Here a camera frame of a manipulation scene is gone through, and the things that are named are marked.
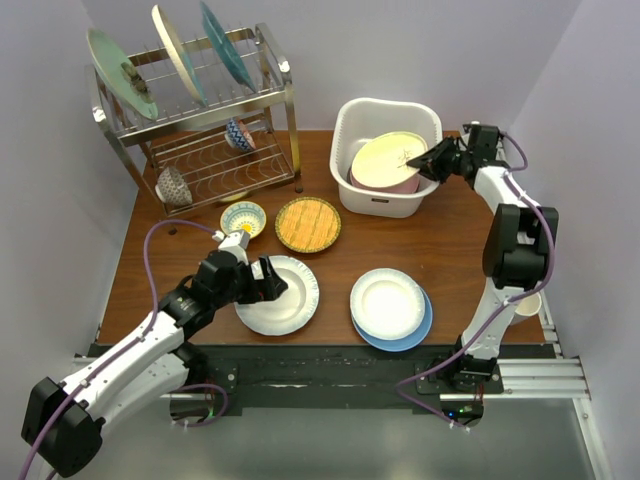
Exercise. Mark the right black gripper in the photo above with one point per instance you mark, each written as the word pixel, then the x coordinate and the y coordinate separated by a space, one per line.
pixel 431 164

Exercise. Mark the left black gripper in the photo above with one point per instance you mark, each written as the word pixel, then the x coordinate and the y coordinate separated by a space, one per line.
pixel 265 290

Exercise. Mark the pink bear plate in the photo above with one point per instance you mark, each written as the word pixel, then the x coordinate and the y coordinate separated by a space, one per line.
pixel 409 186

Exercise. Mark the green cream leaf plate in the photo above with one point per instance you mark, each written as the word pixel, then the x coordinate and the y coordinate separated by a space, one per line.
pixel 383 162

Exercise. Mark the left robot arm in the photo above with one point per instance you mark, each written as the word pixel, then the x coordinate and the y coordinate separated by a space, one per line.
pixel 65 421

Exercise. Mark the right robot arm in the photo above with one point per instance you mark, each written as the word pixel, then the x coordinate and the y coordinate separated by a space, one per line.
pixel 518 257

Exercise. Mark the white plastic bin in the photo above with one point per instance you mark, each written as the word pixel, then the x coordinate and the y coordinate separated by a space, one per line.
pixel 360 121

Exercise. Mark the white scalloped plate left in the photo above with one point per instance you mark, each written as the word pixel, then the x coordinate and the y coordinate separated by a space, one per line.
pixel 293 309

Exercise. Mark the white scalloped plate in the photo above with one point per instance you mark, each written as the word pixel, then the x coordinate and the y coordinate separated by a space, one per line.
pixel 293 309
pixel 387 304

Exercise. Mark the woven bamboo tray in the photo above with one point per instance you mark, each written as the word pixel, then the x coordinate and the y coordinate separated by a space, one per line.
pixel 308 225

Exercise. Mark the small teal patterned bowl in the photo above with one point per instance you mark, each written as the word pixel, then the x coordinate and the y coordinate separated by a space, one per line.
pixel 244 215

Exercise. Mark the white scalloped plate right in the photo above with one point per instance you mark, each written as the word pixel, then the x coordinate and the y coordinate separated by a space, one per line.
pixel 387 304

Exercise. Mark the grey patterned bowl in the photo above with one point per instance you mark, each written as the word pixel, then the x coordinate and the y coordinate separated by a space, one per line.
pixel 172 189

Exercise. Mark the blue zigzag patterned bowl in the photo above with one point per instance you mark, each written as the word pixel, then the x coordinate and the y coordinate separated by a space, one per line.
pixel 238 136

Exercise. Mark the blue plate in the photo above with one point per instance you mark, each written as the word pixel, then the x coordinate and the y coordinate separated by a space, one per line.
pixel 406 343

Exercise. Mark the steel two-tier dish rack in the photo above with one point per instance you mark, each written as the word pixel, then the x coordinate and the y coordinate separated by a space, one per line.
pixel 191 138

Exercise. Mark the white paper cup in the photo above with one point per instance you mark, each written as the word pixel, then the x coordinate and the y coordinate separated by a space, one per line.
pixel 527 308

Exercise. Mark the dark teal plate in rack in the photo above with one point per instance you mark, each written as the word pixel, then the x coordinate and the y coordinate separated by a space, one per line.
pixel 225 49

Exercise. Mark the cream rimmed teal plate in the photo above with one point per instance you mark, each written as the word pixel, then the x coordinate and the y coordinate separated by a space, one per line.
pixel 178 55

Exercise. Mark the light green plate in rack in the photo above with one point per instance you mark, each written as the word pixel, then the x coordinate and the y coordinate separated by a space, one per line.
pixel 120 75

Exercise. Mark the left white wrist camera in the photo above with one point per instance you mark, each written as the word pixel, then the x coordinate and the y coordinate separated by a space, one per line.
pixel 235 243

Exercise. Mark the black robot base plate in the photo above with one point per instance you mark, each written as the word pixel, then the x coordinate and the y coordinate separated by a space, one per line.
pixel 328 377

